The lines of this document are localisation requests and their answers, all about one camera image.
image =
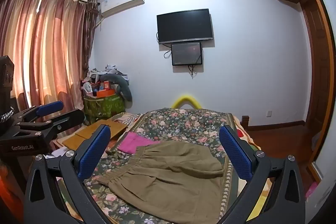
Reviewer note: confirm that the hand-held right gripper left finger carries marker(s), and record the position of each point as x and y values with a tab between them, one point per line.
93	153

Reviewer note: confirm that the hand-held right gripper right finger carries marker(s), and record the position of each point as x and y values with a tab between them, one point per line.
235	153

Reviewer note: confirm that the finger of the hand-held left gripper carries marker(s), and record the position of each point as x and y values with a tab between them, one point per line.
50	108
67	117

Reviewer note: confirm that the olive green pants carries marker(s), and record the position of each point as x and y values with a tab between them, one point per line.
170	182

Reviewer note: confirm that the red and yellow blanket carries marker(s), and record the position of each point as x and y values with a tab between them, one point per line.
245	137

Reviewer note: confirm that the light wooden board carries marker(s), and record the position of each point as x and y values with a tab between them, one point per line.
86	134

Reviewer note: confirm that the white crumpled paper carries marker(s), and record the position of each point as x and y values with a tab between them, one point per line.
59	152

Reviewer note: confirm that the green patterned bag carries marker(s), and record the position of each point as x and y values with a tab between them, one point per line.
105	107

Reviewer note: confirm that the pink folded cloth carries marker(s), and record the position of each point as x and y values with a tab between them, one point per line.
134	144

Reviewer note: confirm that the orange box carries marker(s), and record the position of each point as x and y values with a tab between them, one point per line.
105	94

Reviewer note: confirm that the pink curtain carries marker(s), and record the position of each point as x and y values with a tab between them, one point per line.
52	51

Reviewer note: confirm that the dark floral blanket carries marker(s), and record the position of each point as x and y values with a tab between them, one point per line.
183	124

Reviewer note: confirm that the pile of grey clothes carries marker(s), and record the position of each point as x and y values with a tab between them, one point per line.
122	82

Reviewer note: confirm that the yellow foam tube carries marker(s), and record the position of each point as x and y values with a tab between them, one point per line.
185	98

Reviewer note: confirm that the wooden door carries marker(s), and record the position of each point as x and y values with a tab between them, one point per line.
319	69

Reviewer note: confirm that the white air conditioner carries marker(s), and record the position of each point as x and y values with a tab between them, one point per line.
122	1

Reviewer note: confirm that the wooden bed post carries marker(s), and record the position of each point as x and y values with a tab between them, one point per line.
244	123

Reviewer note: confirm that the white wall outlet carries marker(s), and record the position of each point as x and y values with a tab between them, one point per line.
268	113

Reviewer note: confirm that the small black wall monitor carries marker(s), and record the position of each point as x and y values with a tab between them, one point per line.
187	54

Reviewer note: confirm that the black wall television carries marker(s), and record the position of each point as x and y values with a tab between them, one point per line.
185	26

